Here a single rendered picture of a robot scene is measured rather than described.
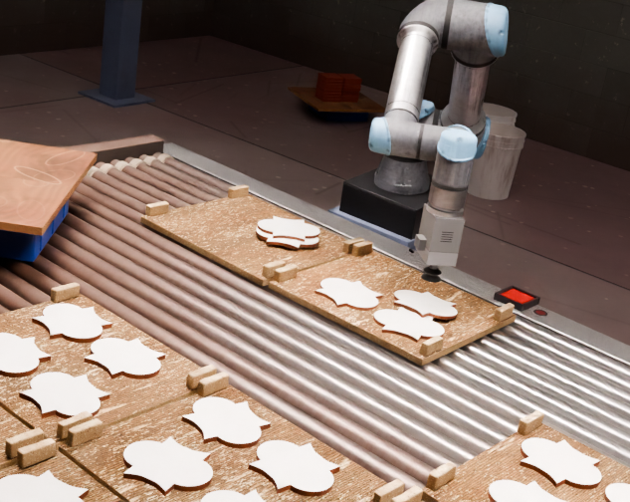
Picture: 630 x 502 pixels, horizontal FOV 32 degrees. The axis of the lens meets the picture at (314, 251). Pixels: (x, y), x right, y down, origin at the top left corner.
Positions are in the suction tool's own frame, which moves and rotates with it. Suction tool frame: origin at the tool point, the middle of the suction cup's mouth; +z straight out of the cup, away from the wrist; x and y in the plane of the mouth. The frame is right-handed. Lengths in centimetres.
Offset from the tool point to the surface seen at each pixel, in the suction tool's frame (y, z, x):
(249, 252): -24.7, 7.0, -34.4
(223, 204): -54, 7, -37
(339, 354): 17.8, 9.2, -22.3
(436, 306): 1.8, 5.6, 1.7
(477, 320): 4.8, 7.0, 10.1
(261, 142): -410, 101, 38
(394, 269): -19.6, 7.0, -1.5
